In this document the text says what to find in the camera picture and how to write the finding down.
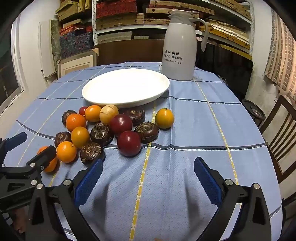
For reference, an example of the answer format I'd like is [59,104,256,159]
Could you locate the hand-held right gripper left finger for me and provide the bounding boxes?
[25,159,104,241]

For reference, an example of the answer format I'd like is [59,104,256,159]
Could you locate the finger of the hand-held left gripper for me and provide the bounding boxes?
[0,146,57,180]
[0,132,28,163]

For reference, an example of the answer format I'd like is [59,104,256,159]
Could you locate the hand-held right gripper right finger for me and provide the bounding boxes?
[193,157,272,241]

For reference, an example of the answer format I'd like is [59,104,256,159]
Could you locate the mandarin orange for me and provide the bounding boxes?
[37,146,58,173]
[66,113,87,132]
[56,141,77,163]

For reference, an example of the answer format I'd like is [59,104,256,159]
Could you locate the small water chestnut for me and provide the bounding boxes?
[62,110,77,127]
[54,131,72,148]

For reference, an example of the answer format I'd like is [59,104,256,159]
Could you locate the large water chestnut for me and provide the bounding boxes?
[90,122,114,146]
[134,121,159,144]
[124,107,146,127]
[80,142,105,164]

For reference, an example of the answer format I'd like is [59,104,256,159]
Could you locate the dark red plum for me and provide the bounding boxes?
[117,130,142,157]
[109,114,133,138]

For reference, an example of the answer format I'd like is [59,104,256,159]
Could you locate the smooth orange kumquat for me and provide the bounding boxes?
[71,126,90,149]
[155,108,174,129]
[84,105,102,122]

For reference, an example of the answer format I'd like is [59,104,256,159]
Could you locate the white plate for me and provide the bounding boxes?
[82,68,170,108]

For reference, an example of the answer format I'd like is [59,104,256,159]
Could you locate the person's left forearm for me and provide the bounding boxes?
[0,210,27,235]

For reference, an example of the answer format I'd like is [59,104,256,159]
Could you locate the blue checked tablecloth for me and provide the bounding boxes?
[4,61,283,241]

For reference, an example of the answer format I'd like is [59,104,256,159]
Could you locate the window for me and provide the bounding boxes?
[0,35,23,112]

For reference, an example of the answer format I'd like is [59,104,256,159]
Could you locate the tan round fruit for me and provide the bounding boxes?
[99,104,119,125]

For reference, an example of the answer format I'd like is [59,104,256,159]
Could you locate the black round stand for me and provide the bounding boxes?
[241,99,266,127]

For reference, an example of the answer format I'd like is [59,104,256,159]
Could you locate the brown wooden chair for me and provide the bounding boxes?
[258,95,296,183]

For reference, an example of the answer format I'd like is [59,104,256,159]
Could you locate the cardboard box with cream panel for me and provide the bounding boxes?
[57,47,100,79]

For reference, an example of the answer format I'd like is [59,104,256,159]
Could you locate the grey leaning board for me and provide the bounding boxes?
[50,19,61,67]

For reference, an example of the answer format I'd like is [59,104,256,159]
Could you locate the black screen panel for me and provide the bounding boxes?
[195,42,253,100]

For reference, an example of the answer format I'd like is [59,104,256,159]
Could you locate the stack of blue patterned boxes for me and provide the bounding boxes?
[59,24,93,52]

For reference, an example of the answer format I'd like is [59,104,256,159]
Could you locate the dark wooden chair back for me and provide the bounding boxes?
[94,39,165,66]

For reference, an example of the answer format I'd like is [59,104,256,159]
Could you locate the white thermos jug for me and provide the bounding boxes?
[161,10,210,81]

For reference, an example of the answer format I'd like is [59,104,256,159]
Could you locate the stack of yellow-brown boxes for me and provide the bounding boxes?
[55,0,93,22]

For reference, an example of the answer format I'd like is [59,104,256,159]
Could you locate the white metal shelf rack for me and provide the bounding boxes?
[92,0,253,56]

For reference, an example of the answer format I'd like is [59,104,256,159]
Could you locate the stack of wooden frames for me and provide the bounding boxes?
[199,19,251,50]

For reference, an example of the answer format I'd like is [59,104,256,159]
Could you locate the stack of brown flat boxes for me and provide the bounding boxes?
[96,13,145,30]
[146,0,214,25]

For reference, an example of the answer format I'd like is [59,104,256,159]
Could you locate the stack of red patterned boxes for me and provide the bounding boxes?
[96,0,140,19]

